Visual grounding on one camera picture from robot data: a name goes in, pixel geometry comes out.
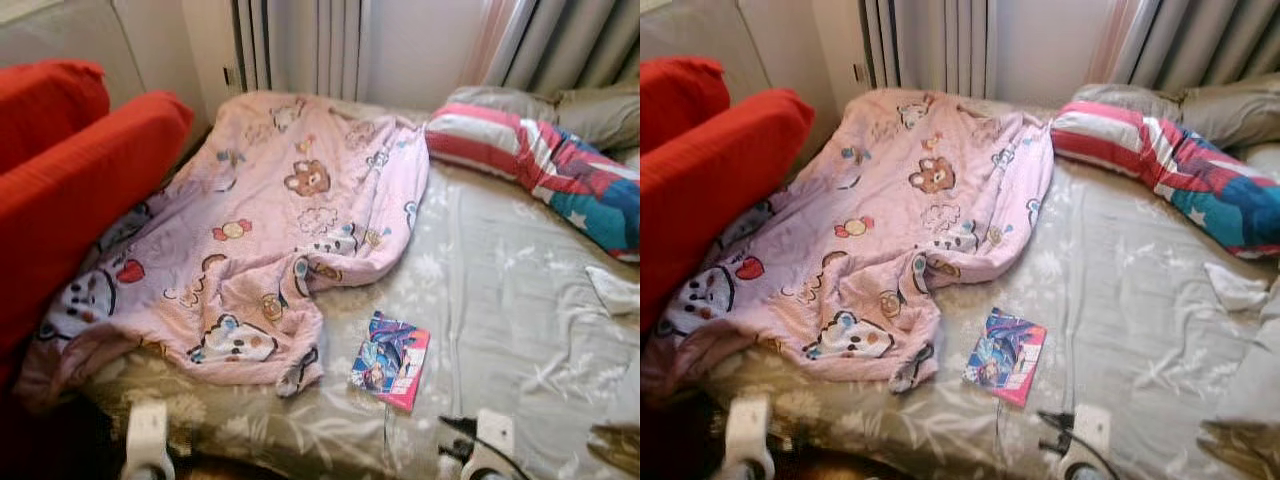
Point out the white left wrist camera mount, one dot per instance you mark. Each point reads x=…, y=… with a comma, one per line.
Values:
x=750, y=430
x=148, y=435

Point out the crumpled white tissue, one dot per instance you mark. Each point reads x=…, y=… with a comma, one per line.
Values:
x=1235, y=288
x=615, y=290

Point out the bed with grey floral sheet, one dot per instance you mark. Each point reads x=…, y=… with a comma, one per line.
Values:
x=500, y=300
x=1120, y=300

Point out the red sofa cushion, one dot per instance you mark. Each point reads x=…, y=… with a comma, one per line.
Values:
x=45, y=105
x=720, y=180
x=680, y=95
x=80, y=190

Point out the grey floral duvet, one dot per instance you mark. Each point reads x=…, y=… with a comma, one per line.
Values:
x=620, y=445
x=1250, y=400

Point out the pink cartoon print blanket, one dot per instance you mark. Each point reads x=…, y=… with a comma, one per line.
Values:
x=880, y=230
x=270, y=240

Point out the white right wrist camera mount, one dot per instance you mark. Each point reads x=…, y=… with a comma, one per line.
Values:
x=495, y=432
x=1090, y=425

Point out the grey pillow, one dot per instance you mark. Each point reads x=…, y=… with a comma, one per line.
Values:
x=1125, y=100
x=1235, y=110
x=500, y=103
x=605, y=118

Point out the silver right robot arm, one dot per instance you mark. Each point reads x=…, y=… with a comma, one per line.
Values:
x=1080, y=472
x=487, y=474

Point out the white pleated curtain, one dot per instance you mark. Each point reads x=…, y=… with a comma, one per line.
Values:
x=300, y=45
x=925, y=45

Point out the red white blue striped bolster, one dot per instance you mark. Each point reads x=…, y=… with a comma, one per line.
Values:
x=560, y=170
x=1180, y=165

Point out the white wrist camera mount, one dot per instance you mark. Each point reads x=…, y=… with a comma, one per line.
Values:
x=1090, y=425
x=750, y=430
x=495, y=432
x=148, y=435

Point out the colourful comic book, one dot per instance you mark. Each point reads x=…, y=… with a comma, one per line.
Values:
x=390, y=360
x=1005, y=355

